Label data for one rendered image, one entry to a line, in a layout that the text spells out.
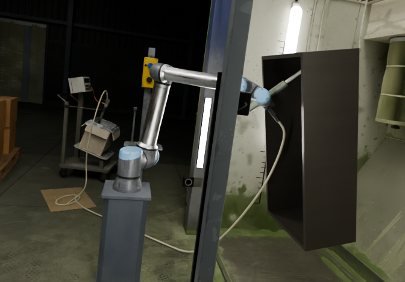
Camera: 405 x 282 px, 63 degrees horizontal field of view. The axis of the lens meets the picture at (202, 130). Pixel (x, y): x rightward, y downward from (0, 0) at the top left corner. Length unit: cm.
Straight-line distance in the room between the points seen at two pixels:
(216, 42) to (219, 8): 28
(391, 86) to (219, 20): 154
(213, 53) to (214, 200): 205
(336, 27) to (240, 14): 247
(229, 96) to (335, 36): 250
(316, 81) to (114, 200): 140
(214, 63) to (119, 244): 162
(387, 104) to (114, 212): 236
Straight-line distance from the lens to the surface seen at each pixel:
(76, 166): 445
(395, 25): 326
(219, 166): 96
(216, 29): 293
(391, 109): 322
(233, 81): 93
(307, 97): 197
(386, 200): 327
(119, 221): 224
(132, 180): 222
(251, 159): 310
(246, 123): 302
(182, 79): 202
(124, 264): 238
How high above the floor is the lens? 140
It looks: 8 degrees down
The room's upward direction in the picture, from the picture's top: 7 degrees clockwise
